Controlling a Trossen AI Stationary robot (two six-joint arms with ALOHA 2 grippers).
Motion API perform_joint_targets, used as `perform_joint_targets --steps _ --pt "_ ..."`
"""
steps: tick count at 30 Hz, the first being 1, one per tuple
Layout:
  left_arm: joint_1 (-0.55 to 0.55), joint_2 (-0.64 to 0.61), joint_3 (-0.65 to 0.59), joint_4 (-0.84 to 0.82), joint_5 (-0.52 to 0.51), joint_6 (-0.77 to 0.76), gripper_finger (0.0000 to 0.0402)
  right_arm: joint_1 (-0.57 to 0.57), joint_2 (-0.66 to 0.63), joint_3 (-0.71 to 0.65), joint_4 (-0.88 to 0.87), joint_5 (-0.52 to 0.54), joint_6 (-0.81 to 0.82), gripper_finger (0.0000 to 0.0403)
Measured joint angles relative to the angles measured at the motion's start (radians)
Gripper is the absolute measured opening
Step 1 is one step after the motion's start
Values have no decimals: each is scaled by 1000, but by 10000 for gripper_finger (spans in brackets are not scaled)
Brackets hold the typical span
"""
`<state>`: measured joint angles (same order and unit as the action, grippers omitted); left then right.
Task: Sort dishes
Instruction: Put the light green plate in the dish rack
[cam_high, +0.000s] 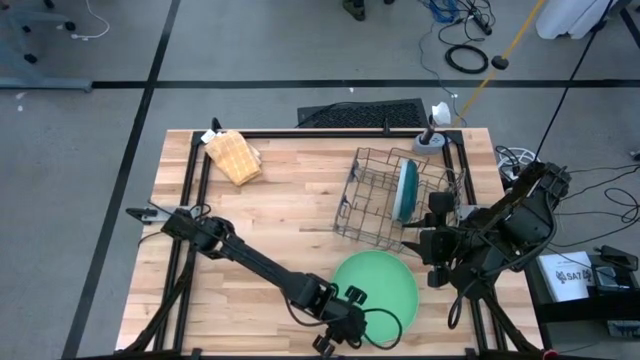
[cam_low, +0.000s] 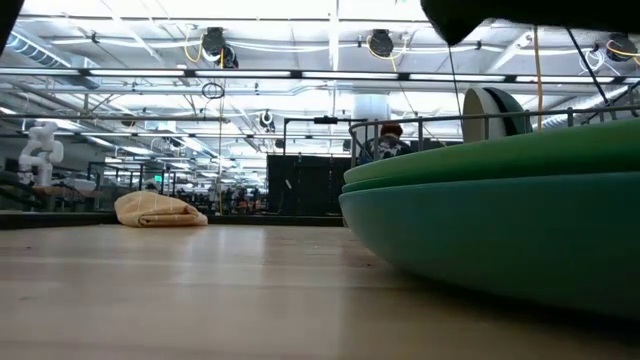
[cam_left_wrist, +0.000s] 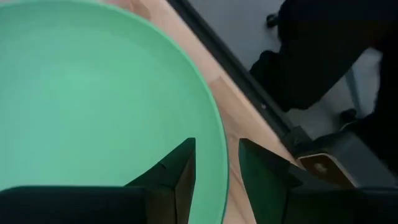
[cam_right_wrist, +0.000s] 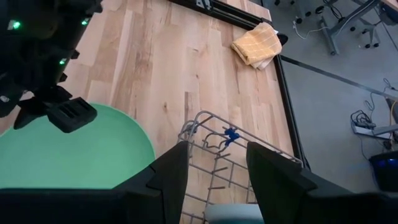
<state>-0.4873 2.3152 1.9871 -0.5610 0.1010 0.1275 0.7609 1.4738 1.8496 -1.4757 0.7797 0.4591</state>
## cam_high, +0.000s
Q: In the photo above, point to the grey mounting bracket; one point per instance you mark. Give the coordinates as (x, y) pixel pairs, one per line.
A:
(150, 215)
(467, 212)

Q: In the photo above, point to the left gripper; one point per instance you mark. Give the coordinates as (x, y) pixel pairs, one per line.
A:
(340, 317)

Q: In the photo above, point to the black stand foot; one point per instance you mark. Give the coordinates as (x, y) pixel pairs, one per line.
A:
(354, 9)

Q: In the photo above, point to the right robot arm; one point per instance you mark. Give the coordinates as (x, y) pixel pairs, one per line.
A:
(530, 220)

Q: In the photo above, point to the green plate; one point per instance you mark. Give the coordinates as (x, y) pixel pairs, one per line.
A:
(380, 285)

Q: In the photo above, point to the teal plate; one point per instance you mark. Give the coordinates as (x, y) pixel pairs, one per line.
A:
(409, 192)

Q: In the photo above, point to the white paper tag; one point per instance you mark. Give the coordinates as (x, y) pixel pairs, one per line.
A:
(208, 136)

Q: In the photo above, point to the black plug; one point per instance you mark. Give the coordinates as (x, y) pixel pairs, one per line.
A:
(428, 136)

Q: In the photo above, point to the black power strip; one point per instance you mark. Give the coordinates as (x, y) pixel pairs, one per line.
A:
(482, 24)

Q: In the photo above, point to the black handheld device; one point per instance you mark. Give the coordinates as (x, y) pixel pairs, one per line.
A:
(620, 257)

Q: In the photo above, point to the labelled box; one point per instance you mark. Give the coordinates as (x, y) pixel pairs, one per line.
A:
(625, 329)

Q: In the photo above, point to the grey handheld device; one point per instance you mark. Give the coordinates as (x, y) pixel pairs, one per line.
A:
(607, 279)

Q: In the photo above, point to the grey office chair base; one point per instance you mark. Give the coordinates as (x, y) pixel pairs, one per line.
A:
(40, 19)

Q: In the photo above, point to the white bag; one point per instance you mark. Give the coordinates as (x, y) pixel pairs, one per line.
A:
(570, 20)

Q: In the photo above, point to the black side table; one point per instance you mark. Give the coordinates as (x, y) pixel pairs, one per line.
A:
(575, 312)

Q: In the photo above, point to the black round weight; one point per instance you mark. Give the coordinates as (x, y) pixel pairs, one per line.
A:
(500, 62)

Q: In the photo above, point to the white power adapter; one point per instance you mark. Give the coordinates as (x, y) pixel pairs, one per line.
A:
(441, 114)

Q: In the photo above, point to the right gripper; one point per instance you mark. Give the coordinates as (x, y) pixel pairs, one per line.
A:
(445, 245)

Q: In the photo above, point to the black table frame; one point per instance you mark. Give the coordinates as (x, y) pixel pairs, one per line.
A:
(325, 134)

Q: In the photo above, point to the grey round power socket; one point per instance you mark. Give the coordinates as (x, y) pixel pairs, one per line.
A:
(435, 145)

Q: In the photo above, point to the grey desk foot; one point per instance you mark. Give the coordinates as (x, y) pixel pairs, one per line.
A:
(45, 84)

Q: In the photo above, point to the white box with label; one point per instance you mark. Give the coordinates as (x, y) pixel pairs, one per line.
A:
(565, 275)

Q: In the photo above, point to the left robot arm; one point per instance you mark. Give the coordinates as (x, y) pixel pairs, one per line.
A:
(260, 262)

